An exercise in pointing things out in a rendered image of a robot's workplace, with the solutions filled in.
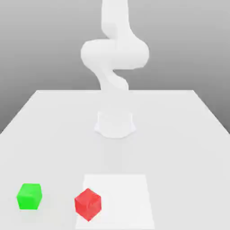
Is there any small red cube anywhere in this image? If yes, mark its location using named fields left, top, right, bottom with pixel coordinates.
left=74, top=188, right=102, bottom=222

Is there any small green cube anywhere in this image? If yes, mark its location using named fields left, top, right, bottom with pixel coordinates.
left=16, top=183, right=43, bottom=210

